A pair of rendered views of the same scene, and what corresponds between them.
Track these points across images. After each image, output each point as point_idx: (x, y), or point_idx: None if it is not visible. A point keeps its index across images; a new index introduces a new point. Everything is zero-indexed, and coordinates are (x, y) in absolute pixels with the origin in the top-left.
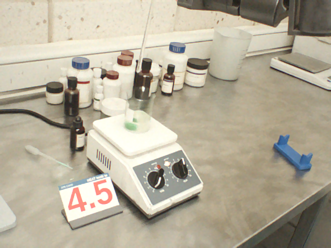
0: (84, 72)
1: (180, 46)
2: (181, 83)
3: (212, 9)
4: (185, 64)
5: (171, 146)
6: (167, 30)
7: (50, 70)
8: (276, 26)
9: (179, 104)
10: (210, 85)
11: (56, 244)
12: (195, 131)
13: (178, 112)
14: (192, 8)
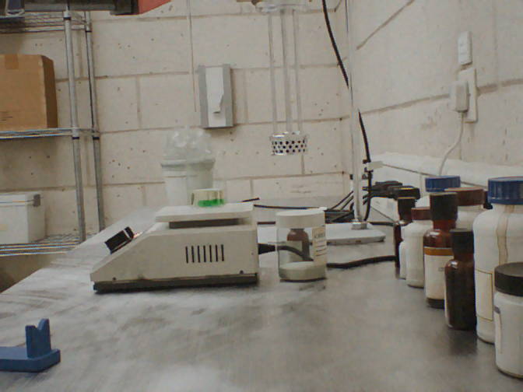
0: (423, 197)
1: (493, 178)
2: (481, 317)
3: (116, 12)
4: (480, 242)
5: (155, 229)
6: None
7: None
8: (24, 11)
9: (377, 324)
10: (514, 388)
11: None
12: (237, 316)
13: (334, 317)
14: (110, 13)
